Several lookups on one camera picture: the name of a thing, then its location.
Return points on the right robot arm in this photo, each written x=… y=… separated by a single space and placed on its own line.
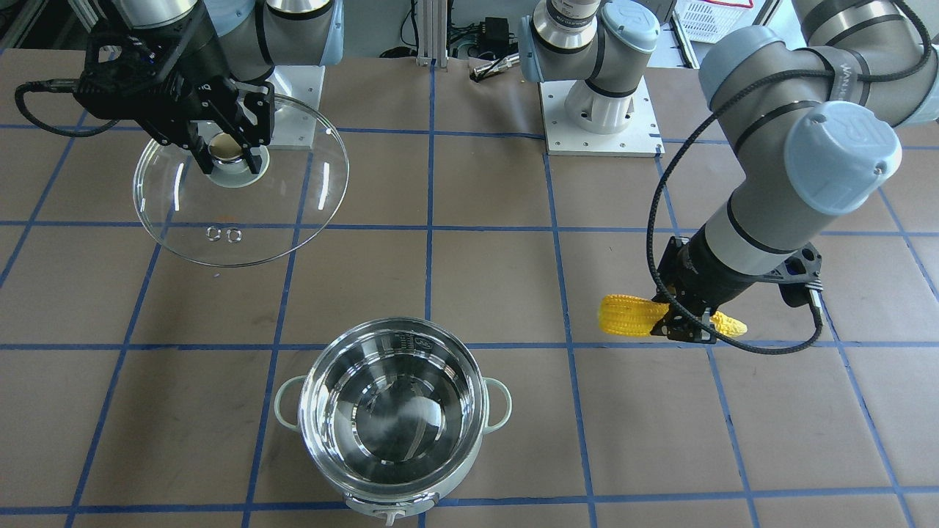
x=255 y=36

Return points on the yellow corn cob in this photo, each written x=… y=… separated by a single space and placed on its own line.
x=628 y=315

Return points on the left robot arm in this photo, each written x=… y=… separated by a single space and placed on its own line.
x=814 y=130

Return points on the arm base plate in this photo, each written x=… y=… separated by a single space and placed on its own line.
x=579 y=122
x=298 y=90

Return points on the pale green steel pot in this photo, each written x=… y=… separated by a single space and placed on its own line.
x=393 y=414

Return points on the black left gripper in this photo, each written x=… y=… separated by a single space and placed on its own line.
x=703 y=280

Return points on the glass pot lid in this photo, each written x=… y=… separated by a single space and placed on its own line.
x=240 y=220

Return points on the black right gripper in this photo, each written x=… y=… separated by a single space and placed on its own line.
x=207 y=67

